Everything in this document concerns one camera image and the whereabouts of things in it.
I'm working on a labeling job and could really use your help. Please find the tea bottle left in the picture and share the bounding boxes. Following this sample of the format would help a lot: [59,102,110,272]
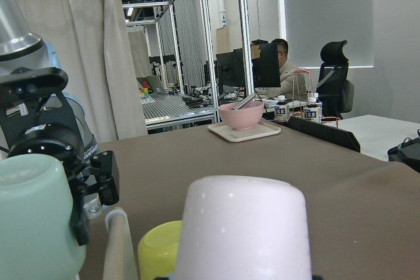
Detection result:
[274,95,289,125]

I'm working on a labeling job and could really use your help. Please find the pink bowl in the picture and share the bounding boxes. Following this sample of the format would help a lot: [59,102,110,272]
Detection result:
[218,101,264,130]

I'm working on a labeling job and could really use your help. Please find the seated person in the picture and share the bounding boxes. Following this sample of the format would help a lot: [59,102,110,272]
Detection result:
[255,38,307,101]

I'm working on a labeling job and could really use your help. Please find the beige curtain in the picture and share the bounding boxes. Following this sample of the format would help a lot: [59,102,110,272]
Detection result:
[16,0,147,143]

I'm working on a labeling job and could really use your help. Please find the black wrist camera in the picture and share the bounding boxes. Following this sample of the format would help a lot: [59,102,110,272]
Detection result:
[1,67,68,118]

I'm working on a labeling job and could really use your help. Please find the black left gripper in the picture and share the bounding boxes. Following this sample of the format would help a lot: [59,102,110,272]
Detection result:
[6,92,119,246]

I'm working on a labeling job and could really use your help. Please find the black computer monitor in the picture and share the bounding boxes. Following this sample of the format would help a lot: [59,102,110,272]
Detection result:
[251,43,280,88]

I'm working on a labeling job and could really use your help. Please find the black office chair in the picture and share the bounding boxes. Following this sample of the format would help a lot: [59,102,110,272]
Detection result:
[316,40,354,119]

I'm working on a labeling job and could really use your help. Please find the pink plastic cup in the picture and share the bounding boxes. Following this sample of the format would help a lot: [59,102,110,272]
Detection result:
[171,175,312,279]

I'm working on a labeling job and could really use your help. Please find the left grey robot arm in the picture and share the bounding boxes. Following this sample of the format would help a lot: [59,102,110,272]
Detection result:
[1,0,119,245]

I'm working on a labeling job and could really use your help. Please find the metal spoon in bowl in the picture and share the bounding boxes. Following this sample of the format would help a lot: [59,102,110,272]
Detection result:
[232,93,255,110]

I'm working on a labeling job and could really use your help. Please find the tea bottle right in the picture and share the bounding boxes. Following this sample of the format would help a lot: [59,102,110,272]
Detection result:
[303,92,322,123]

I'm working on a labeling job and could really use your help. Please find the mint green plastic cup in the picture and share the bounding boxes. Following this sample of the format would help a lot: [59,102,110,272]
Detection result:
[1,154,86,279]

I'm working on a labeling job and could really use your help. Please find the yellow plastic cup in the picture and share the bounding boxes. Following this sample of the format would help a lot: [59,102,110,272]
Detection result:
[138,220,182,279]

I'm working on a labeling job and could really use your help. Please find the beige plastic tray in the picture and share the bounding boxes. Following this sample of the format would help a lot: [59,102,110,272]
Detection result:
[207,121,282,143]

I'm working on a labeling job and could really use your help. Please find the tea bottle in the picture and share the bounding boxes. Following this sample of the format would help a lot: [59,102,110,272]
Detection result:
[274,95,289,125]
[303,92,322,123]

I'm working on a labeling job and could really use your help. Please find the white wire cup holder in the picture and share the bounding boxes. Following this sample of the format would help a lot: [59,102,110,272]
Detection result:
[102,207,139,279]

